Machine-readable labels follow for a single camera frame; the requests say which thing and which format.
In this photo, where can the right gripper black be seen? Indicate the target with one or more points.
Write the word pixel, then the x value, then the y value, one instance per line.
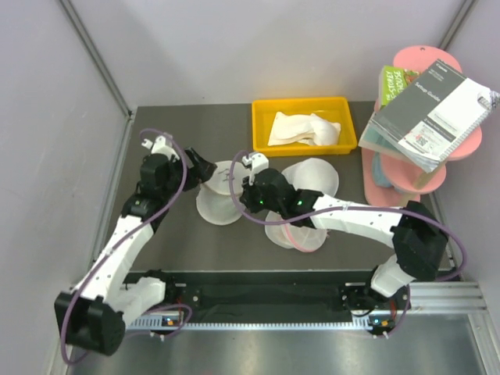
pixel 247 198

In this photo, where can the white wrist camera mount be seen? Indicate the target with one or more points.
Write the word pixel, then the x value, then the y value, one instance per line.
pixel 255 162
pixel 161 145

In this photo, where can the beige bra in tray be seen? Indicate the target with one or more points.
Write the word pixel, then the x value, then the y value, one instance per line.
pixel 306 129

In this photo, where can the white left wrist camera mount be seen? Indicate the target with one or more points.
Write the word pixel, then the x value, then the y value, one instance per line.
pixel 161 145

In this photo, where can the white mesh laundry bag beige trim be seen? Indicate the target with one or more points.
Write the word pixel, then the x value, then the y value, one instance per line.
pixel 214 202

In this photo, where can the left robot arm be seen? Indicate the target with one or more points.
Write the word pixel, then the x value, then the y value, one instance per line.
pixel 95 315

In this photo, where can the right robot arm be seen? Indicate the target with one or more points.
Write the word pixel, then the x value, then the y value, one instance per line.
pixel 416 238

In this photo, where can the green storey house book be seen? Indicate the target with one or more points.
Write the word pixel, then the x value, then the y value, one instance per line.
pixel 392 81

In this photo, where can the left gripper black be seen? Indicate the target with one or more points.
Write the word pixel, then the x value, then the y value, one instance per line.
pixel 199 173

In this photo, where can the yellow plastic tray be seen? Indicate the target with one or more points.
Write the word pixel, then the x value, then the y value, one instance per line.
pixel 333 109

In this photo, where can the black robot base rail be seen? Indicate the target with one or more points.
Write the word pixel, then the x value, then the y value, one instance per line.
pixel 311 296

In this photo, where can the mesh laundry bag pink trim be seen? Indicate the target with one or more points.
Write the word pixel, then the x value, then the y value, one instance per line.
pixel 303 239

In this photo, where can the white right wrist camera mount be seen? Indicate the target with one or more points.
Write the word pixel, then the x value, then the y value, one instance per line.
pixel 255 162

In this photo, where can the grey spiral setup guide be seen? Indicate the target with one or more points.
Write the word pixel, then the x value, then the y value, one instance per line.
pixel 431 118

